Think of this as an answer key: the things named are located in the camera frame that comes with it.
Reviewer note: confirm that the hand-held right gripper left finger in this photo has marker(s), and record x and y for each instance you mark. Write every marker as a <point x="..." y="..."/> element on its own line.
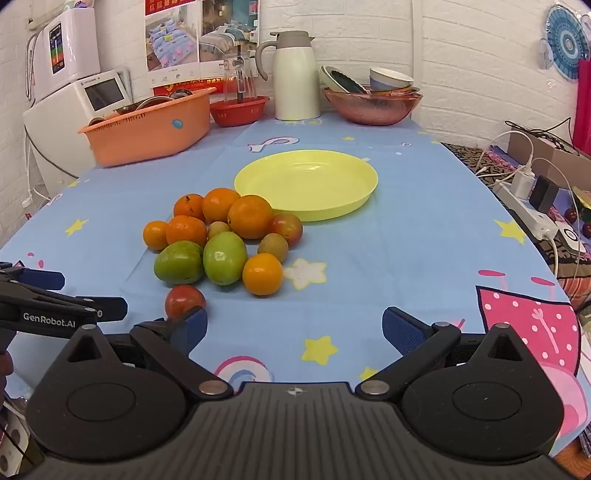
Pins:
<point x="194" y="325"/>

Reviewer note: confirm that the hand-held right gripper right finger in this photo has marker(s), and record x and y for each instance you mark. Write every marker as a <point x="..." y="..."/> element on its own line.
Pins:
<point x="400" y="330"/>

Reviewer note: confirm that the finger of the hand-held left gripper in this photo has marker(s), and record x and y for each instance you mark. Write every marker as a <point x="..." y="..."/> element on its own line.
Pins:
<point x="113" y="309"/>
<point x="44" y="278"/>

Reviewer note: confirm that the green mango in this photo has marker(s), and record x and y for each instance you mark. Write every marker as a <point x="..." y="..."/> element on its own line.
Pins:
<point x="178" y="263"/>
<point x="225" y="258"/>

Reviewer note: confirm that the orange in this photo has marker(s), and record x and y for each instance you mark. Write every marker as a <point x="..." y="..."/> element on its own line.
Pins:
<point x="249" y="217"/>
<point x="219" y="204"/>
<point x="262" y="274"/>
<point x="186" y="230"/>
<point x="187" y="206"/>
<point x="154" y="235"/>

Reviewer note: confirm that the brown kiwi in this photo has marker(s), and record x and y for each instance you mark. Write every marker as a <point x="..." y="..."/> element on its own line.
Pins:
<point x="218" y="229"/>
<point x="273" y="248"/>

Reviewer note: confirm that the yellow plastic plate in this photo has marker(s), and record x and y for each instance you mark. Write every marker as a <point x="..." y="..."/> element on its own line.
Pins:
<point x="304" y="184"/>

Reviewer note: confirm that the blue printed tablecloth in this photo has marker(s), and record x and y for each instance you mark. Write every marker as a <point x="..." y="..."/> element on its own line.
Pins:
<point x="415" y="230"/>

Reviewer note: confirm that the white cabinet with screen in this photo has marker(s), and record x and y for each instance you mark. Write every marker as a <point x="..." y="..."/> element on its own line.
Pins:
<point x="60" y="115"/>

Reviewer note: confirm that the orange plastic basin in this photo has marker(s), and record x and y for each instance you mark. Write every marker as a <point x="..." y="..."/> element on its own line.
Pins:
<point x="138" y="138"/>

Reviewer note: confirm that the white power strip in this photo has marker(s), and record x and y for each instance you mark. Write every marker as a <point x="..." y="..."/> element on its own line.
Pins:
<point x="531" y="214"/>

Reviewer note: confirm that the leopard print cloth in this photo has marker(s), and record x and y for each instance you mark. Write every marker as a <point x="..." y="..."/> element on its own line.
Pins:
<point x="466" y="154"/>

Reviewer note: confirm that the white charger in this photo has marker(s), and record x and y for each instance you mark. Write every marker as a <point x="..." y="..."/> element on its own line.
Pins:
<point x="522" y="182"/>

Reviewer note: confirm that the white round device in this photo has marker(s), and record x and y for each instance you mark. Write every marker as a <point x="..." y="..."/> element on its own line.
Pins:
<point x="570" y="236"/>

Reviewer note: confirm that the black power adapter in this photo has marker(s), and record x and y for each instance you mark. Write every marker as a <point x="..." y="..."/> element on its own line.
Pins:
<point x="545" y="194"/>

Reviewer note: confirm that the steel bowl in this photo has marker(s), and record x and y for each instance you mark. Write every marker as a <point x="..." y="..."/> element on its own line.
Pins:
<point x="182" y="94"/>
<point x="152" y="103"/>

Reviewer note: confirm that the red plastic basket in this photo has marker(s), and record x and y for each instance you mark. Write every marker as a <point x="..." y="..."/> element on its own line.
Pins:
<point x="238" y="113"/>

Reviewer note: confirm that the pink glass bowl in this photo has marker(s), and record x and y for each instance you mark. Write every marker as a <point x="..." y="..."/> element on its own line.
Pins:
<point x="374" y="110"/>

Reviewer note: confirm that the cardboard box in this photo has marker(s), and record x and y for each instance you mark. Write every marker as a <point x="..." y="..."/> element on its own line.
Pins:
<point x="558" y="164"/>

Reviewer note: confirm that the white water purifier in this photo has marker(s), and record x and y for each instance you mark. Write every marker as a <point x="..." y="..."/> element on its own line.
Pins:
<point x="74" y="50"/>

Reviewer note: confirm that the patterned shallow bowl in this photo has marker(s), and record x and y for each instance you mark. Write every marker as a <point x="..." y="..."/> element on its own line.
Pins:
<point x="401" y="91"/>

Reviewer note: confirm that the blue and white bowl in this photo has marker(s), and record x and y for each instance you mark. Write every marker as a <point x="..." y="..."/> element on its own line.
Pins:
<point x="390" y="78"/>

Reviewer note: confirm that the glass pitcher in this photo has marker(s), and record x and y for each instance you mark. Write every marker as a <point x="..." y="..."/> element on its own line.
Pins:
<point x="239" y="74"/>

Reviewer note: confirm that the white thermos jug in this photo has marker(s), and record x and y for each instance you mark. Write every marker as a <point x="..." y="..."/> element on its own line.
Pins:
<point x="295" y="78"/>

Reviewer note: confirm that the blue round fan decoration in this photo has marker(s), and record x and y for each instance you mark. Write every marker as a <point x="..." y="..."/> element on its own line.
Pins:
<point x="565" y="41"/>

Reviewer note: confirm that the wall poster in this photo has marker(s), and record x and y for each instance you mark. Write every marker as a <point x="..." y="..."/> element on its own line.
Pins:
<point x="184" y="41"/>

